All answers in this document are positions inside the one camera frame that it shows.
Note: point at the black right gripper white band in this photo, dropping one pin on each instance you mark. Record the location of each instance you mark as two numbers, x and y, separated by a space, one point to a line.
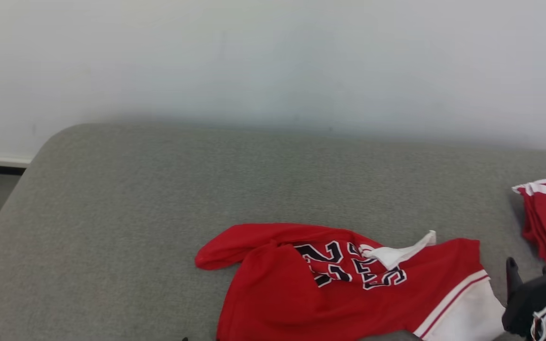
533 303

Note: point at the red jersey with black number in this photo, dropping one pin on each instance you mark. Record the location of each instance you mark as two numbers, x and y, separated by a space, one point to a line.
277 293

